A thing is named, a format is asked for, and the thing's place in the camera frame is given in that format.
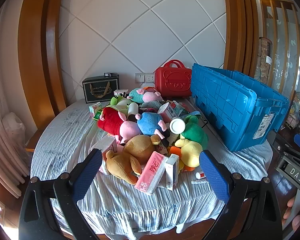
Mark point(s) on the wooden wall frame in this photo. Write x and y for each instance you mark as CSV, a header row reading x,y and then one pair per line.
x,y
40,55
240,30

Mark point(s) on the lime green plush toy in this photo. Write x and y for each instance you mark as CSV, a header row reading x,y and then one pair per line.
x,y
117,101

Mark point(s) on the red small suitcase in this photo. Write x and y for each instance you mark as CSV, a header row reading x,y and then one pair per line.
x,y
173,82

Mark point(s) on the green yellow plush toy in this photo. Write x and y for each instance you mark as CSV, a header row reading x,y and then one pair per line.
x,y
193,135

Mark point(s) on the pink tissue pack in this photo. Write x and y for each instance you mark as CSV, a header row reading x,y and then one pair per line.
x,y
152,172
107,145

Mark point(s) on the teal pink pig plush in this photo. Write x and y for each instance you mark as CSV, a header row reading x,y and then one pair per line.
x,y
147,95

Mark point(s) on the white black small box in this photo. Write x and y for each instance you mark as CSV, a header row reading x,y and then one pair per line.
x,y
121,93

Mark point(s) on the white wall socket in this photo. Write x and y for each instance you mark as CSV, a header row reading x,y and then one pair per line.
x,y
150,77

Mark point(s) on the cloth covered round desktop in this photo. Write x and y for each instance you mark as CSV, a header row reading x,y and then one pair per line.
x,y
65,142

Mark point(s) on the blue plastic storage crate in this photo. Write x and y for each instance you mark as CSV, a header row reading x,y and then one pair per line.
x,y
227,105

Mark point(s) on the person's right hand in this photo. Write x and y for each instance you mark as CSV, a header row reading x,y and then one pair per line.
x,y
297,221

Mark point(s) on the pink white carton box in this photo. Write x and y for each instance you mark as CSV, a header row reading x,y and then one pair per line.
x,y
166,111

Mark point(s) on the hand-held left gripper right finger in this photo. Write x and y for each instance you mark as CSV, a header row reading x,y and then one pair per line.
x,y
215,177

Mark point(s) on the lint roller refill roll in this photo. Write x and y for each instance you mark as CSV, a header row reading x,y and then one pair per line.
x,y
133,111

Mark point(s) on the red white medicine box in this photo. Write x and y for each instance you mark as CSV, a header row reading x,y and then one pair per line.
x,y
172,171

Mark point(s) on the green white carton box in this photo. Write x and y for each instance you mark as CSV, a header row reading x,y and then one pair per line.
x,y
178,107

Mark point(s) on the translucent plastic bag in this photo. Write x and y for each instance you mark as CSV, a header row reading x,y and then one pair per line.
x,y
13,127

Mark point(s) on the mint green small box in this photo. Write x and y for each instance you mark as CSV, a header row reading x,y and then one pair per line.
x,y
95,107

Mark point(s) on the wooden glass partition screen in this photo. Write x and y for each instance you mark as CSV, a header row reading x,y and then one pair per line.
x,y
280,55

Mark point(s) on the black gift box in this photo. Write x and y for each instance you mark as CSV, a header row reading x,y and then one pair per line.
x,y
100,90

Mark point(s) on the white capped medicine bottle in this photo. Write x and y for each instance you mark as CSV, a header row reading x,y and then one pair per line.
x,y
177,126

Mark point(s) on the red white ointment box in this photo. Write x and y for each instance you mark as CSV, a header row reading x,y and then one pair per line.
x,y
200,175

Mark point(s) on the red dress pig plush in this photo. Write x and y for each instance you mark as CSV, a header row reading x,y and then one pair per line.
x,y
110,120

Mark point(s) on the brown bear plush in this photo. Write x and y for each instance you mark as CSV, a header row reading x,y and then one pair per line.
x,y
130,155

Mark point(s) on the blue pig plush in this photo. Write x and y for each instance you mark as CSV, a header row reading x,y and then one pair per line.
x,y
148,122

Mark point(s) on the white wall switch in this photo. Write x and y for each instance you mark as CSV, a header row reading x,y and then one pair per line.
x,y
140,78

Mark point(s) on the pale curtain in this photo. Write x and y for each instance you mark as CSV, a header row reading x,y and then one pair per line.
x,y
2,142

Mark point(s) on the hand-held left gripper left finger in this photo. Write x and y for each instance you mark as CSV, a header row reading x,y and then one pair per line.
x,y
87,173

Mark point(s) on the white ointment tube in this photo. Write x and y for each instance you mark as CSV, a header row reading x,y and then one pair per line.
x,y
198,182

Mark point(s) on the grey plush toy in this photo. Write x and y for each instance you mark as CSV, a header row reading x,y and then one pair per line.
x,y
151,104

